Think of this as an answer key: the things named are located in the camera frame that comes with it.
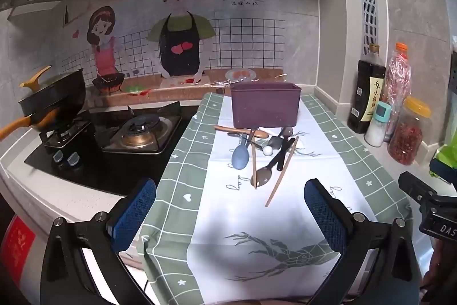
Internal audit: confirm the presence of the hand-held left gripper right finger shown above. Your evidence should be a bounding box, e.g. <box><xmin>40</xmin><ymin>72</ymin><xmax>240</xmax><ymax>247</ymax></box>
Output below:
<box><xmin>303</xmin><ymin>178</ymin><xmax>420</xmax><ymax>305</ymax></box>

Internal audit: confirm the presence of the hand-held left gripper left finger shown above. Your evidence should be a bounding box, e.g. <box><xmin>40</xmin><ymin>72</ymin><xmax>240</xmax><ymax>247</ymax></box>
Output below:
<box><xmin>40</xmin><ymin>178</ymin><xmax>158</xmax><ymax>305</ymax></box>

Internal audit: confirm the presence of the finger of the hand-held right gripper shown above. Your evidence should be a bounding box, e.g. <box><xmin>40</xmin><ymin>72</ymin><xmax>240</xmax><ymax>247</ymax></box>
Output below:
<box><xmin>429</xmin><ymin>158</ymin><xmax>457</xmax><ymax>180</ymax></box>
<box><xmin>398</xmin><ymin>172</ymin><xmax>438</xmax><ymax>207</ymax></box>

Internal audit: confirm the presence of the wooden chopstick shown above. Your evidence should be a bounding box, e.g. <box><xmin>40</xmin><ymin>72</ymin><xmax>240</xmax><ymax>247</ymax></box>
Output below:
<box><xmin>249</xmin><ymin>139</ymin><xmax>258</xmax><ymax>190</ymax></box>
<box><xmin>265</xmin><ymin>136</ymin><xmax>300</xmax><ymax>208</ymax></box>

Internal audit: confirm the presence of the dark spoon with thick handle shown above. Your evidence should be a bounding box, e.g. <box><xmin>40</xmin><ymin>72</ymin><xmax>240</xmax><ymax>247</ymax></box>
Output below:
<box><xmin>276</xmin><ymin>126</ymin><xmax>294</xmax><ymax>172</ymax></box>

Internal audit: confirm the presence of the metal spoon with black handle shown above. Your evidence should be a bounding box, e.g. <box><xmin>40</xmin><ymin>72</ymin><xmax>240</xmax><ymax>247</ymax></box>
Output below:
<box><xmin>251</xmin><ymin>137</ymin><xmax>298</xmax><ymax>188</ymax></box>

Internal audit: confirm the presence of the white ceramic spoon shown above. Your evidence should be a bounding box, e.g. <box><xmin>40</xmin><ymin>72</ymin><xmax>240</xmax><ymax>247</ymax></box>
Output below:
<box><xmin>263</xmin><ymin>140</ymin><xmax>308</xmax><ymax>156</ymax></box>

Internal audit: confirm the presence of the blue-grey spoon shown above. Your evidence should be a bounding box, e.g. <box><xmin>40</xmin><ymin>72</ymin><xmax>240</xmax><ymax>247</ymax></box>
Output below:
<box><xmin>231</xmin><ymin>128</ymin><xmax>258</xmax><ymax>172</ymax></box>

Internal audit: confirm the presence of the purple utensil box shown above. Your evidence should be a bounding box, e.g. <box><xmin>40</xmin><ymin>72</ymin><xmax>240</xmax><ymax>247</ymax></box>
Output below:
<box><xmin>230</xmin><ymin>83</ymin><xmax>302</xmax><ymax>129</ymax></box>

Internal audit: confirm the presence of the wooden spoon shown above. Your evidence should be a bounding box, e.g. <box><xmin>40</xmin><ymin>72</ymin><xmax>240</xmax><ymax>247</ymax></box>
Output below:
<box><xmin>213</xmin><ymin>125</ymin><xmax>269</xmax><ymax>139</ymax></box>

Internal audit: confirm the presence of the person's right hand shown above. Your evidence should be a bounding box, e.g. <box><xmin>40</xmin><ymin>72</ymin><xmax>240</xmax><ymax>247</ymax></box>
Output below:
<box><xmin>429</xmin><ymin>241</ymin><xmax>453</xmax><ymax>293</ymax></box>

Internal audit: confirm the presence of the black glass gas stove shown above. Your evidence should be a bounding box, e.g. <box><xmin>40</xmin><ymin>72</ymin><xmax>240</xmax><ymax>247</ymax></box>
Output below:
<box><xmin>24</xmin><ymin>101</ymin><xmax>195</xmax><ymax>196</ymax></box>

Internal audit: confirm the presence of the chili jar with yellow lid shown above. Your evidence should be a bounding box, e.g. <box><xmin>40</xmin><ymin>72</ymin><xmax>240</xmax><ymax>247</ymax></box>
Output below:
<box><xmin>387</xmin><ymin>96</ymin><xmax>432</xmax><ymax>166</ymax></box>

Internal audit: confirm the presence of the salt shaker with teal lid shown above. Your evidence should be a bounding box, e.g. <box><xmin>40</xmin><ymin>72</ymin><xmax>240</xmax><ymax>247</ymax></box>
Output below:
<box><xmin>364</xmin><ymin>101</ymin><xmax>392</xmax><ymax>147</ymax></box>

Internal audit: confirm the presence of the steel stove burner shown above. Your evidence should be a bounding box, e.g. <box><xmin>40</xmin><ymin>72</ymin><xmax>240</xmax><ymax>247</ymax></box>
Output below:
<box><xmin>39</xmin><ymin>117</ymin><xmax>94</xmax><ymax>158</ymax></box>
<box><xmin>102</xmin><ymin>103</ymin><xmax>183</xmax><ymax>154</ymax></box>

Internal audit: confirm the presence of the green checkered tablecloth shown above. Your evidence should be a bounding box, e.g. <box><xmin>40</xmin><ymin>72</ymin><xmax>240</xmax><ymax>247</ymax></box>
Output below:
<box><xmin>137</xmin><ymin>92</ymin><xmax>415</xmax><ymax>305</ymax></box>

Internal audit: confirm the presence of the black perforated rack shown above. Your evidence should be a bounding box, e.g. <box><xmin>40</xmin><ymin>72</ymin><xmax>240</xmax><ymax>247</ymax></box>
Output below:
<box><xmin>450</xmin><ymin>51</ymin><xmax>457</xmax><ymax>95</ymax></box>

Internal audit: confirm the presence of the plastic bottle with orange cap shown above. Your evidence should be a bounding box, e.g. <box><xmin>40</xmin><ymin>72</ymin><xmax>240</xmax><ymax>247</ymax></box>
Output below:
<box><xmin>382</xmin><ymin>42</ymin><xmax>412</xmax><ymax>143</ymax></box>

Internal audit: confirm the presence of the dark soy sauce bottle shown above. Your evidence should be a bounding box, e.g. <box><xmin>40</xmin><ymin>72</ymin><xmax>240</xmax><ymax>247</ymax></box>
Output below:
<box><xmin>347</xmin><ymin>43</ymin><xmax>387</xmax><ymax>134</ymax></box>

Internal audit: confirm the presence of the red paper label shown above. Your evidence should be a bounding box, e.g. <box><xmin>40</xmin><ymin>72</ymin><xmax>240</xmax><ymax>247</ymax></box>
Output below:
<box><xmin>0</xmin><ymin>216</ymin><xmax>36</xmax><ymax>277</ymax></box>

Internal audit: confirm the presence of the white vent grille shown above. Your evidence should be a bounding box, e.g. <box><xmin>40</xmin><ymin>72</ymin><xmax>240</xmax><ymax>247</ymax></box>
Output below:
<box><xmin>358</xmin><ymin>0</ymin><xmax>380</xmax><ymax>57</ymax></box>

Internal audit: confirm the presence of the black wok with orange handle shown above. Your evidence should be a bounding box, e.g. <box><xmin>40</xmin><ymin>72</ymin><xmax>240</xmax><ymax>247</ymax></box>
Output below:
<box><xmin>0</xmin><ymin>67</ymin><xmax>87</xmax><ymax>141</ymax></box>

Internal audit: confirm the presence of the pot lid with yellow handle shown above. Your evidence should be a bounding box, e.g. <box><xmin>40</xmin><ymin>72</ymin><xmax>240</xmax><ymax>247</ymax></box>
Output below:
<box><xmin>19</xmin><ymin>65</ymin><xmax>77</xmax><ymax>95</ymax></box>

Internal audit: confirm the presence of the cartoon couple wall poster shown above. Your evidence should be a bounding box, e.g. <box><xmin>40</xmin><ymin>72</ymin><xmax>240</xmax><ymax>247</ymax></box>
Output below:
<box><xmin>59</xmin><ymin>0</ymin><xmax>319</xmax><ymax>106</ymax></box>

